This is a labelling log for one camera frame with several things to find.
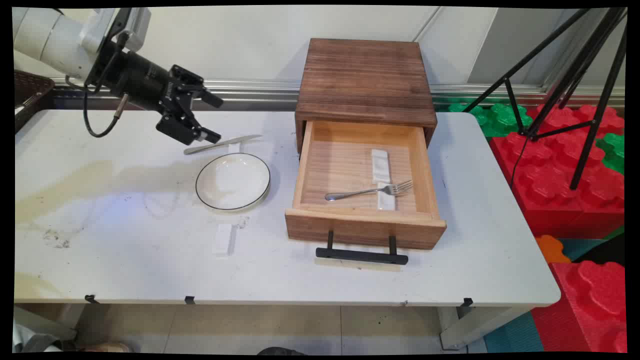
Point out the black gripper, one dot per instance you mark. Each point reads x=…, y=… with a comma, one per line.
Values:
x=137, y=80

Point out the silver table knife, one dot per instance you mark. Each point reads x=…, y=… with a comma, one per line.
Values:
x=225, y=143

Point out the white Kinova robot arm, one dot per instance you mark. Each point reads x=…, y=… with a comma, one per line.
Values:
x=47, y=37

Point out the white plate with black rim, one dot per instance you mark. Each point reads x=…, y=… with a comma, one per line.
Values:
x=232, y=181

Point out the small clear plastic piece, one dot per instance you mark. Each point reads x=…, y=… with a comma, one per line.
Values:
x=243, y=221

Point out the white ceramic cutlery rest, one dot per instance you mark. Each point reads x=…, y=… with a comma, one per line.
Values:
x=386, y=201
x=380, y=166
x=223, y=239

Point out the brown woven basket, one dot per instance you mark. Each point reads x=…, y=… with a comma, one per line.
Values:
x=27, y=95

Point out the dark wooden drawer cabinet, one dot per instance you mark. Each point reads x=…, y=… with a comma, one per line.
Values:
x=365, y=82

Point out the black table edge clip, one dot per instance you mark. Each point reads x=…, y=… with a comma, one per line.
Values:
x=467, y=302
x=189, y=300
x=91, y=299

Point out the light wooden drawer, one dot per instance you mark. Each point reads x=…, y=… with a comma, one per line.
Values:
x=362, y=200

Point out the silver fork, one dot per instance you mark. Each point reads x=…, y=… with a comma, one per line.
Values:
x=367, y=191

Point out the green foam block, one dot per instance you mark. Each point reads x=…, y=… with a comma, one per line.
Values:
x=492, y=117
x=614, y=152

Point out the white table leg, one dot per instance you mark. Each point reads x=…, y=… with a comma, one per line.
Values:
x=475, y=327

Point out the large red foam block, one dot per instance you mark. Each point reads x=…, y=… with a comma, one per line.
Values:
x=555, y=180
x=590, y=305

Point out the black tripod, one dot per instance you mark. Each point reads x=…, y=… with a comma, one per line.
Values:
x=575, y=70

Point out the orange foam piece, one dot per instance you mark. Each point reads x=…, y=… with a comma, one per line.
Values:
x=551, y=248

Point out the teal foam floor mat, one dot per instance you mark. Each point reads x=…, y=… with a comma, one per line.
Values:
x=515, y=335

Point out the aluminium wall rail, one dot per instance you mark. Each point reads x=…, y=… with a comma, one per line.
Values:
x=260, y=92

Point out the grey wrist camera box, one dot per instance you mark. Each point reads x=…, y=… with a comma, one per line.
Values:
x=131, y=25

